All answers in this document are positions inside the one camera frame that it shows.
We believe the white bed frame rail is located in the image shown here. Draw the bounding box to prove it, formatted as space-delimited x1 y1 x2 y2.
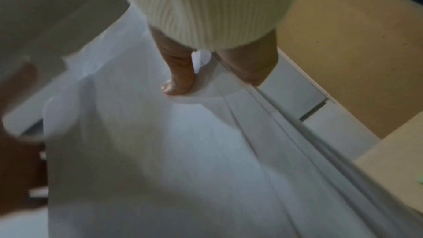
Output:
259 48 381 160

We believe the person's right hand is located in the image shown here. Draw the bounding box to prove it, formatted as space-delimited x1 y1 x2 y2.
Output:
149 26 279 96

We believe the white bed sheet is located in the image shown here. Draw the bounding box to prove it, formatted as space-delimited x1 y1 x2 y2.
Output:
42 4 423 238

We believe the person's left hand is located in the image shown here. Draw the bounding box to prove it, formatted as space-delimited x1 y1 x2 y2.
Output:
0 60 51 217

